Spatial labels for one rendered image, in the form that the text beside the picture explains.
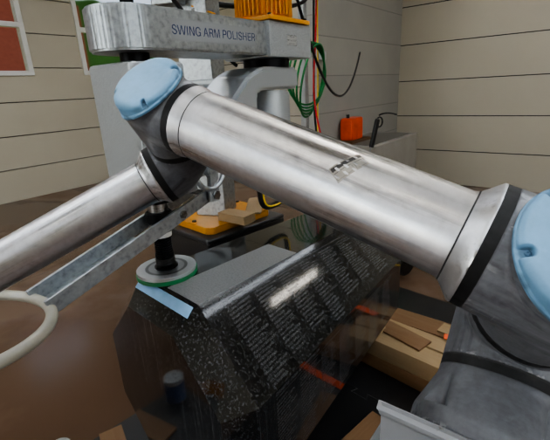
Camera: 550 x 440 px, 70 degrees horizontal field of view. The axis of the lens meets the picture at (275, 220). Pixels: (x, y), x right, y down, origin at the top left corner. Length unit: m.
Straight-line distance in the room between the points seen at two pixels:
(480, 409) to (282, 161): 0.38
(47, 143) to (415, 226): 7.36
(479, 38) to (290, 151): 5.87
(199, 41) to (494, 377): 1.22
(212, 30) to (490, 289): 1.23
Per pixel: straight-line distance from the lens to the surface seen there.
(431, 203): 0.47
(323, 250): 1.68
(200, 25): 1.44
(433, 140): 6.48
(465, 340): 0.61
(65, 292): 1.26
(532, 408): 0.59
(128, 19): 1.29
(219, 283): 1.39
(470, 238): 0.45
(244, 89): 1.58
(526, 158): 6.28
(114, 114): 1.34
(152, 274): 1.47
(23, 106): 7.53
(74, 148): 7.83
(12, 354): 1.06
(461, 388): 0.58
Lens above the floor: 1.50
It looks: 18 degrees down
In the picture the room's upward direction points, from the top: 3 degrees counter-clockwise
